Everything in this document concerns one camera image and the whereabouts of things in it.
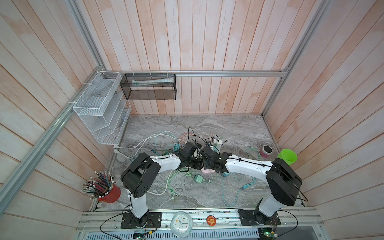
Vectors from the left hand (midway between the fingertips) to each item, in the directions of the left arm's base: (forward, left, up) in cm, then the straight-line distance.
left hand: (202, 167), depth 90 cm
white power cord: (+16, +43, -1) cm, 46 cm away
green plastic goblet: (+1, -47, +13) cm, 49 cm away
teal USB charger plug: (-4, -14, 0) cm, 15 cm away
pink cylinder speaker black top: (+9, -41, +4) cm, 42 cm away
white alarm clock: (-30, +11, +2) cm, 32 cm away
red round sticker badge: (-28, -3, 0) cm, 28 cm away
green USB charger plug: (-7, +2, 0) cm, 7 cm away
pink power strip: (-3, -3, +2) cm, 5 cm away
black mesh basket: (+50, +36, +24) cm, 67 cm away
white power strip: (+12, -10, +7) cm, 17 cm away
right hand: (+3, -3, +3) cm, 5 cm away
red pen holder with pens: (-15, +51, +10) cm, 54 cm away
